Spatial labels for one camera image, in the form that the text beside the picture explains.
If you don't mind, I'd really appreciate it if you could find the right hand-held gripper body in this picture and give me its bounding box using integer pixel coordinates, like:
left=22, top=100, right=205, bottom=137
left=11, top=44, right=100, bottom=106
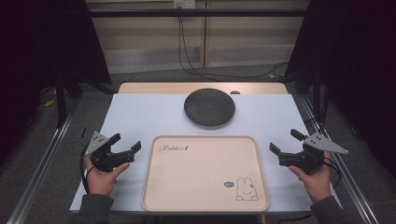
left=277, top=132, right=349, bottom=175

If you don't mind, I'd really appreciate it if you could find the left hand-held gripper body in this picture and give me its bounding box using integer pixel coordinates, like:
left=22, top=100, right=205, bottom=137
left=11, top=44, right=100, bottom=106
left=85, top=131, right=136, bottom=173

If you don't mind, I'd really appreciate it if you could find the person's left hand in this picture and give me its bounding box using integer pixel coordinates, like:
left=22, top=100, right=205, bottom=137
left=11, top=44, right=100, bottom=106
left=83, top=155, right=131, bottom=197

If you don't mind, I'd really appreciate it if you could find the person's right hand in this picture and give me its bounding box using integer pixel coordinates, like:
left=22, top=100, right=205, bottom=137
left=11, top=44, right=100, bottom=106
left=288, top=150, right=333, bottom=203

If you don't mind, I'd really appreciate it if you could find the white table mat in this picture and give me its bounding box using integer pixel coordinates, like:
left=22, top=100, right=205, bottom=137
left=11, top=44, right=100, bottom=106
left=69, top=92, right=343, bottom=215

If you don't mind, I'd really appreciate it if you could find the beige tray with rabbit print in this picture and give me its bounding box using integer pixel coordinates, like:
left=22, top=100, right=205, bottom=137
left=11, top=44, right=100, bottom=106
left=141, top=134, right=271, bottom=214

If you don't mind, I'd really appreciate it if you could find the black round plate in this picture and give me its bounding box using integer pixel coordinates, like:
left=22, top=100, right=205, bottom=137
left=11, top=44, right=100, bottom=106
left=183, top=88, right=236, bottom=127

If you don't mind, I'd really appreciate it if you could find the black curtain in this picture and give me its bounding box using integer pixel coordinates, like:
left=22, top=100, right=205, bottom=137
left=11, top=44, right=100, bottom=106
left=284, top=0, right=396, bottom=178
left=0, top=0, right=112, bottom=162

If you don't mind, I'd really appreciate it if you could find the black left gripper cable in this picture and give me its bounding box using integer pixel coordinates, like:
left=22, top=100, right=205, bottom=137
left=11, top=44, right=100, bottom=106
left=79, top=143, right=97, bottom=194

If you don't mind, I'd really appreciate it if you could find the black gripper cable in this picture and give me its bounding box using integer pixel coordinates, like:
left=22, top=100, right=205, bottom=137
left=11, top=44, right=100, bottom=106
left=322, top=156, right=344, bottom=189
left=79, top=143, right=97, bottom=194

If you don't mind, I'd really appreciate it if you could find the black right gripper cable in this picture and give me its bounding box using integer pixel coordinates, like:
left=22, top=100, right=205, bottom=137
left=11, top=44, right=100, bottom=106
left=322, top=156, right=344, bottom=189

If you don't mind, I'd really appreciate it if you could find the metal floor rail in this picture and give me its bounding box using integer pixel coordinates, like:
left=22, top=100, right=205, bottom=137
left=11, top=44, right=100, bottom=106
left=6, top=101, right=81, bottom=224
left=299, top=95, right=380, bottom=224

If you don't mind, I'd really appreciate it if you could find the black stand post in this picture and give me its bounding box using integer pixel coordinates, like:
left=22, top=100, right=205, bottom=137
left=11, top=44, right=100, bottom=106
left=55, top=73, right=68, bottom=129
left=312, top=69, right=322, bottom=120

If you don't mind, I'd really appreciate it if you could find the black floor cable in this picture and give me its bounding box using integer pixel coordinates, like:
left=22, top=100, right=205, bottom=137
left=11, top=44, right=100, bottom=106
left=276, top=212, right=314, bottom=224

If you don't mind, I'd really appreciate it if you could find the black wall cable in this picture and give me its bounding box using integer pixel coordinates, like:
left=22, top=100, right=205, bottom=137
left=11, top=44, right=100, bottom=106
left=177, top=6, right=291, bottom=82
left=179, top=15, right=283, bottom=79

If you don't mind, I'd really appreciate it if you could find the black horizontal frame bar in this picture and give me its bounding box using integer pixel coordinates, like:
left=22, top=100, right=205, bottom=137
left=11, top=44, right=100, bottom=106
left=88, top=8, right=310, bottom=19

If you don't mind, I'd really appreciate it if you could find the white wall socket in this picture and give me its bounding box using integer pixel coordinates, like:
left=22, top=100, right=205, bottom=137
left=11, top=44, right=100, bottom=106
left=173, top=0, right=197, bottom=9

